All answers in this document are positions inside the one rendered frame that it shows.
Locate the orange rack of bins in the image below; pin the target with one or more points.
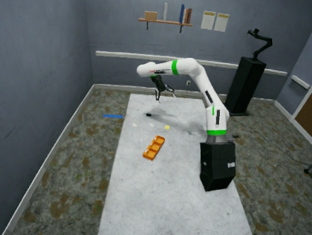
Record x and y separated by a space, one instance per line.
153 148

